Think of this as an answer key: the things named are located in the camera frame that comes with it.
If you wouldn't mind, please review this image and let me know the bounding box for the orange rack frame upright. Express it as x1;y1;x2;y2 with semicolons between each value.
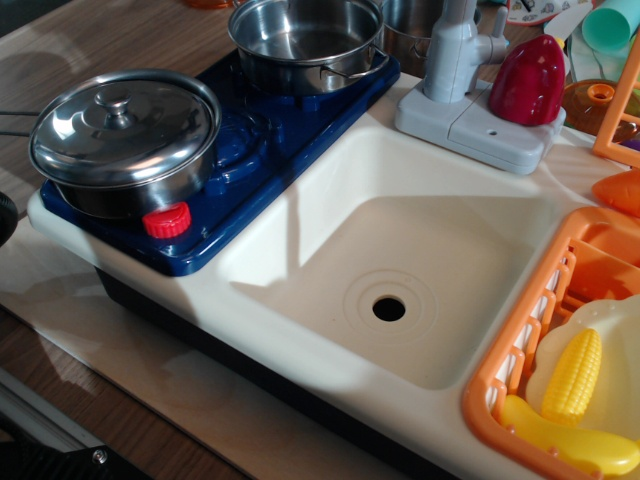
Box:
593;34;639;169

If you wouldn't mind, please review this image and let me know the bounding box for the red toy bell pepper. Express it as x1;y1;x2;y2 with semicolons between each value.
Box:
489;34;566;126

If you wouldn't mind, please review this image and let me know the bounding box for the yellow toy banana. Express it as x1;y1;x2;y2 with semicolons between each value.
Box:
500;395;639;477

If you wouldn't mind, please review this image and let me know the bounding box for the orange transparent lid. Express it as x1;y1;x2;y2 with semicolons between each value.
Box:
562;80;639;143

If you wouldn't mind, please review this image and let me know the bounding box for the steel pot with loop handles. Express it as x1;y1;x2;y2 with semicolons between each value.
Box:
228;0;389;96

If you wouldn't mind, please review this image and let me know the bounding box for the yellow toy corn cob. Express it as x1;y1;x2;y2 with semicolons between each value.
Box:
541;329;602;427

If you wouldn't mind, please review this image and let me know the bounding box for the black round object left edge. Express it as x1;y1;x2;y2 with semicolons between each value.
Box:
0;192;18;246

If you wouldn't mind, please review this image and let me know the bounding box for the cream toy sink unit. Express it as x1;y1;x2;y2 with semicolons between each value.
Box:
28;77;620;479

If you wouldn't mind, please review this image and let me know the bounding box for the steel pan with long handle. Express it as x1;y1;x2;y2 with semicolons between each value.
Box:
26;69;222;219

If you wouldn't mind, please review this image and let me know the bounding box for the red stove knob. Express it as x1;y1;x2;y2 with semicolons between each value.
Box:
142;202;192;240

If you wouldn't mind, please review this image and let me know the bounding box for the cream plastic plate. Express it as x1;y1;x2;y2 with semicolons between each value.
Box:
525;295;639;440

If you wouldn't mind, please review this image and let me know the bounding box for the steel pan lid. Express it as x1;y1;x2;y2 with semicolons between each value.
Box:
29;69;221;186

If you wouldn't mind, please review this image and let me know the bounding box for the teal plastic cup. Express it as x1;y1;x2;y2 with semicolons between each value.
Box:
582;0;639;53

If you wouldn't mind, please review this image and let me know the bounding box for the orange toy carrot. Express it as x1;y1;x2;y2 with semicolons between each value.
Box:
592;169;640;217

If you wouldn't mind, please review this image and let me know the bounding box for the grey toy faucet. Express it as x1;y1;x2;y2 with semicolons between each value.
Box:
395;1;566;175

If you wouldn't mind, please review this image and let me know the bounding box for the blue toy stove top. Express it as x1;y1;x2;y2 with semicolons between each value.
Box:
39;52;400;277

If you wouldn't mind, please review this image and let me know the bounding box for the orange dish rack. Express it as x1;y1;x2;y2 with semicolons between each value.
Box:
462;207;639;479

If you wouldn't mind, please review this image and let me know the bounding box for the black metal bracket corner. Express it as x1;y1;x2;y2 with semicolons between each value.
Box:
1;417;150;479

